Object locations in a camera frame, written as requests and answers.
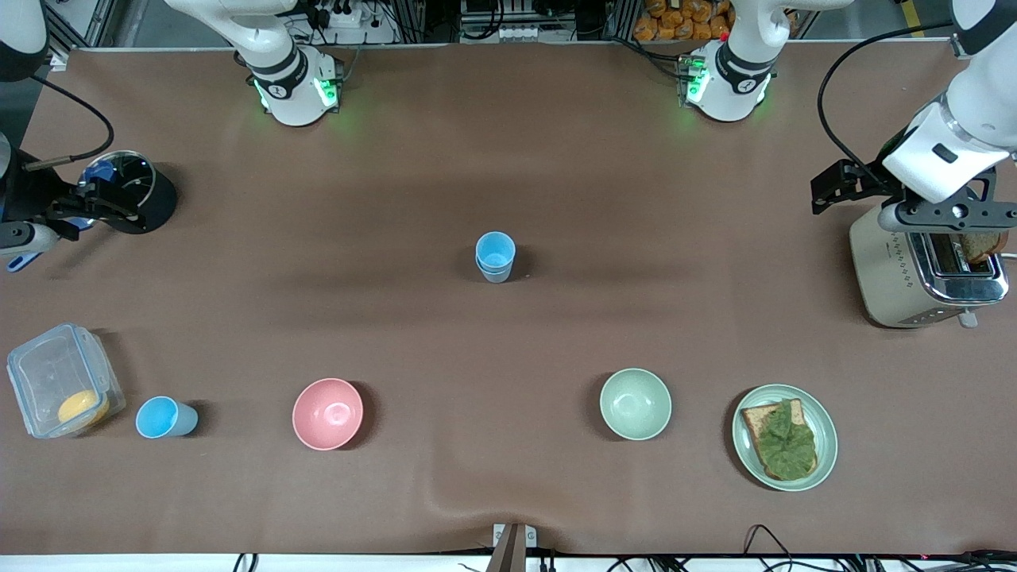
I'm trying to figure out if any clear plastic food container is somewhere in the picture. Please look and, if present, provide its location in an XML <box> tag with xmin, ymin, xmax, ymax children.
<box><xmin>6</xmin><ymin>323</ymin><xmax>126</xmax><ymax>439</ymax></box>

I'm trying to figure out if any pale green bowl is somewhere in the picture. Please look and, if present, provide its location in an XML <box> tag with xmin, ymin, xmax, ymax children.
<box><xmin>599</xmin><ymin>368</ymin><xmax>673</xmax><ymax>441</ymax></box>

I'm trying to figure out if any toast slice under lettuce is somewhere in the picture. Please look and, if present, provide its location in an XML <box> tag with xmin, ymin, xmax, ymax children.
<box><xmin>741</xmin><ymin>399</ymin><xmax>819</xmax><ymax>481</ymax></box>

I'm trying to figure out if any bag of orange buns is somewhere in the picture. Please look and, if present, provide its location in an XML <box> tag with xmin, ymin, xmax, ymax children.
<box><xmin>633</xmin><ymin>0</ymin><xmax>736</xmax><ymax>42</ymax></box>

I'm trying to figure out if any pink bowl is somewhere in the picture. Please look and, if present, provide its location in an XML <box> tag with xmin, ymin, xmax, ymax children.
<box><xmin>292</xmin><ymin>377</ymin><xmax>365</xmax><ymax>451</ymax></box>

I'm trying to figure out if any black pot with blue handle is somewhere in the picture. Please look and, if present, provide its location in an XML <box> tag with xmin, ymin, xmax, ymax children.
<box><xmin>6</xmin><ymin>149</ymin><xmax>180</xmax><ymax>273</ymax></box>

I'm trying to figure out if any green lettuce leaf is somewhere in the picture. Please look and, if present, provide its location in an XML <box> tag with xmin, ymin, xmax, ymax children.
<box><xmin>755</xmin><ymin>400</ymin><xmax>818</xmax><ymax>480</ymax></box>

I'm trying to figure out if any beige and chrome toaster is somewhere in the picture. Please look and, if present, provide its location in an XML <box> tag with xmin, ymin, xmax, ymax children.
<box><xmin>849</xmin><ymin>203</ymin><xmax>1011</xmax><ymax>330</ymax></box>

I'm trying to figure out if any brown table cover mat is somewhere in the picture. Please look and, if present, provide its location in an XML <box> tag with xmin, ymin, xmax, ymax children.
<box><xmin>0</xmin><ymin>44</ymin><xmax>1017</xmax><ymax>557</ymax></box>

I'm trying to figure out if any black looped floor cable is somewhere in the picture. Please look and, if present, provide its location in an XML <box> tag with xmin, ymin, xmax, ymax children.
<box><xmin>743</xmin><ymin>524</ymin><xmax>795</xmax><ymax>572</ymax></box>

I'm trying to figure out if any glass lid with blue knob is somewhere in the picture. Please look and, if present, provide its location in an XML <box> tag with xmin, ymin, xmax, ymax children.
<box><xmin>79</xmin><ymin>151</ymin><xmax>156</xmax><ymax>222</ymax></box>

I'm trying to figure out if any white power strip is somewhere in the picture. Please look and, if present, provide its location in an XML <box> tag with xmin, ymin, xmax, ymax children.
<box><xmin>306</xmin><ymin>0</ymin><xmax>368</xmax><ymax>29</ymax></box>

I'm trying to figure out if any brown bread slice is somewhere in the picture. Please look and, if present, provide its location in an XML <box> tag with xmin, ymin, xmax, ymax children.
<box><xmin>960</xmin><ymin>230</ymin><xmax>1010</xmax><ymax>265</ymax></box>

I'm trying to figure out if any metal table clamp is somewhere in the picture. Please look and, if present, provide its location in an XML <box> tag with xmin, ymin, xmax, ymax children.
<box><xmin>486</xmin><ymin>523</ymin><xmax>537</xmax><ymax>572</ymax></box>

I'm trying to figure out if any orange round food piece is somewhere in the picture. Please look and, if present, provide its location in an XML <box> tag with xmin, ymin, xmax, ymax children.
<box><xmin>57</xmin><ymin>389</ymin><xmax>110</xmax><ymax>430</ymax></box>

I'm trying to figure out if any pale green plate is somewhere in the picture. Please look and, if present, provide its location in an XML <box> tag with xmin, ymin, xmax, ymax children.
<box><xmin>732</xmin><ymin>384</ymin><xmax>839</xmax><ymax>492</ymax></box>

